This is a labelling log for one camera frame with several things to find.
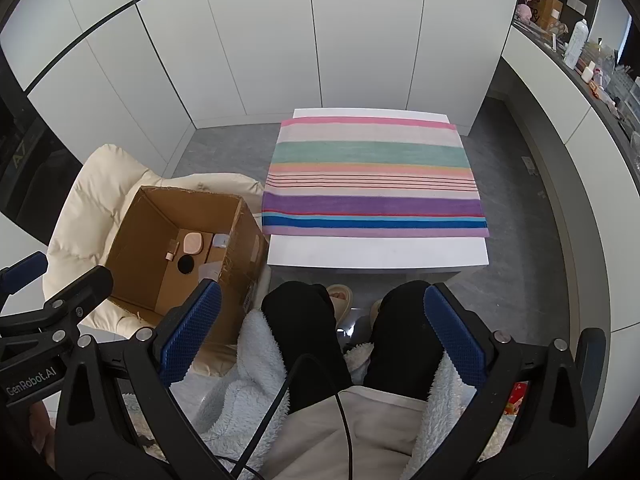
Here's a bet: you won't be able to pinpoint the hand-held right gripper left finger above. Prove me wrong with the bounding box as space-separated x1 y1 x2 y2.
52 279 236 480

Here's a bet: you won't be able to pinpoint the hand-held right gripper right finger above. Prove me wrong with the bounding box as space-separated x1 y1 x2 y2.
424 282 590 480

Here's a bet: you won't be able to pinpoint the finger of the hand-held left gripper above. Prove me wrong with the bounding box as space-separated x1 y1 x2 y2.
0 265 115 341
0 251 49 311

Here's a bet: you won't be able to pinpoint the brown cardboard box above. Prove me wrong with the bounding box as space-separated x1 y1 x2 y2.
102 186 271 346

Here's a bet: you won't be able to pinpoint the cream padded armchair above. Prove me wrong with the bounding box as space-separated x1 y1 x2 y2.
42 143 273 376

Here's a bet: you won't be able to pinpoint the red packet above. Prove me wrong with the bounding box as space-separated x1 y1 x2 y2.
505 382 528 416

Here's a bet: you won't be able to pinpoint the dark glass panel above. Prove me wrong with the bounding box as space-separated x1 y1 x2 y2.
0 92 83 231

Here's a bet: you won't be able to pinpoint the white table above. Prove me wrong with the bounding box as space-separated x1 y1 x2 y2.
265 107 490 286

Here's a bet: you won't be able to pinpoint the black pants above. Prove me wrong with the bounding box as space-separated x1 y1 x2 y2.
261 280 446 415

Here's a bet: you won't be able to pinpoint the beige shirt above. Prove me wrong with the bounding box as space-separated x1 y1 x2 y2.
272 385 426 480

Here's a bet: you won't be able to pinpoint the black chair armrest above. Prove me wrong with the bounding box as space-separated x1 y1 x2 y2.
575 327 607 393

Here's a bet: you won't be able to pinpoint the striped cloth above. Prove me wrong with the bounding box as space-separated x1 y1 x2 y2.
261 116 490 239

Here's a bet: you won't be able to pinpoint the white curved counter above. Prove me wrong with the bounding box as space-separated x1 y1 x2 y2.
500 25 640 461

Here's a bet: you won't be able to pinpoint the white bottle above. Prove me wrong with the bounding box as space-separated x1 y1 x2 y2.
565 19 590 68

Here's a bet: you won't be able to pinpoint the brown printed box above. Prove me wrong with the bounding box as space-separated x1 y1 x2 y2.
532 0 564 31

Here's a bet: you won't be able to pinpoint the black cable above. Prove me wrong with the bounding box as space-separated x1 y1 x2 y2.
220 354 353 480

